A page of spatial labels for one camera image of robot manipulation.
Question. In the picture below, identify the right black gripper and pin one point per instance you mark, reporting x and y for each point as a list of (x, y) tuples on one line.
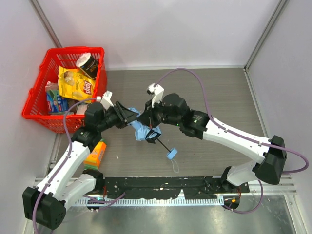
[(148, 118)]

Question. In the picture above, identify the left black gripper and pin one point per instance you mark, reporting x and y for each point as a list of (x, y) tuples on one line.
[(121, 114)]

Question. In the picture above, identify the light blue folding umbrella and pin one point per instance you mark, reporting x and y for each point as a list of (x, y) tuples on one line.
[(151, 135)]

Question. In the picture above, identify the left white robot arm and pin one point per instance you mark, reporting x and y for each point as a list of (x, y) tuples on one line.
[(47, 203)]

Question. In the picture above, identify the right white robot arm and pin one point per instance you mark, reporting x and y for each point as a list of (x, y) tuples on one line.
[(267, 155)]

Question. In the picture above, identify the white small box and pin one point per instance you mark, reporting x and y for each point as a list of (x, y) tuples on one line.
[(81, 109)]

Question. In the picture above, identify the orange yellow sponge box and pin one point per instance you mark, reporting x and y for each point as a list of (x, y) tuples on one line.
[(93, 160)]

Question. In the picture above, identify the brown snack package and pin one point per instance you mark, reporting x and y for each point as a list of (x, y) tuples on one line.
[(71, 102)]

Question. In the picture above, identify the yellow Lays chip bag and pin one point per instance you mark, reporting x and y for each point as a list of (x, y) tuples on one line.
[(74, 84)]

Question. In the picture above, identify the black cylindrical snack can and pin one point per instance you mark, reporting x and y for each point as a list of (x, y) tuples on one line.
[(88, 64)]

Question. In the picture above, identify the blue green sponge pack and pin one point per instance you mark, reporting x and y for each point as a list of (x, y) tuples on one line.
[(56, 104)]

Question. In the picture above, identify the red plastic shopping basket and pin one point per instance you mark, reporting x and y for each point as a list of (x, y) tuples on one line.
[(36, 107)]

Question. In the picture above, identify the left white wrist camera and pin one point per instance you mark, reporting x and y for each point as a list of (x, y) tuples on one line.
[(105, 100)]

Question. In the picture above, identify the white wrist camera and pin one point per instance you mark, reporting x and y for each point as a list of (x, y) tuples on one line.
[(105, 100), (157, 92)]

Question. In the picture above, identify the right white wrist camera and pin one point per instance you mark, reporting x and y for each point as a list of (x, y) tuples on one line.
[(157, 92)]

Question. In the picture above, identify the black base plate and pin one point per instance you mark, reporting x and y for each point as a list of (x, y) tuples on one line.
[(193, 187)]

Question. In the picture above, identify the white slotted cable duct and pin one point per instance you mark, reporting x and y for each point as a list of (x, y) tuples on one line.
[(180, 201)]

